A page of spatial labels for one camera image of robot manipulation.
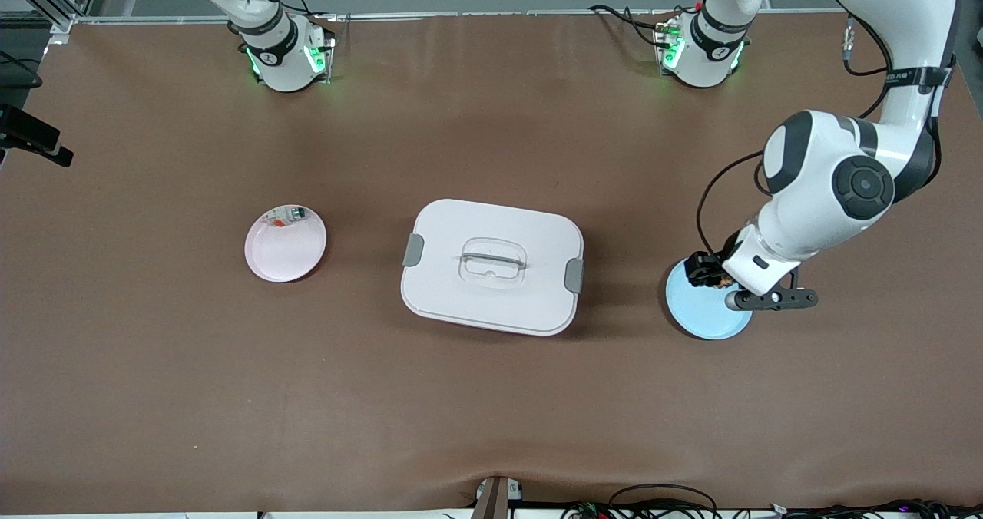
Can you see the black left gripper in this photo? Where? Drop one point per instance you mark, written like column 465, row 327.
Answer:
column 708, row 266

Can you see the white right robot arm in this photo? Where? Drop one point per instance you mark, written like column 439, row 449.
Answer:
column 284, row 66

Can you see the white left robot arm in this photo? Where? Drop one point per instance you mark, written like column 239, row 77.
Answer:
column 814, row 181

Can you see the blue round plate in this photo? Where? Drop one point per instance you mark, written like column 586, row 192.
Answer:
column 703, row 319

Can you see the grey box latch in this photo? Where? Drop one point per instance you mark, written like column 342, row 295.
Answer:
column 413, row 250
column 574, row 276

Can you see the white plastic storage box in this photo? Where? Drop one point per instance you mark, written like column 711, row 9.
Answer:
column 530, row 304

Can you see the pink round plate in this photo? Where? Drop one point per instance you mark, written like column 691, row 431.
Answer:
column 284, row 262

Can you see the brown table mat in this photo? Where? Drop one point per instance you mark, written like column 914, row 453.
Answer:
column 491, row 411

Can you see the aluminium frame profile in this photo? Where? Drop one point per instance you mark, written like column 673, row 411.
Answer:
column 65, row 21

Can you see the green push button switch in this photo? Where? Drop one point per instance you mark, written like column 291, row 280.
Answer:
column 296, row 213

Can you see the silver table edge rail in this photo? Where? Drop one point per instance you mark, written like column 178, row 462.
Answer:
column 461, row 14

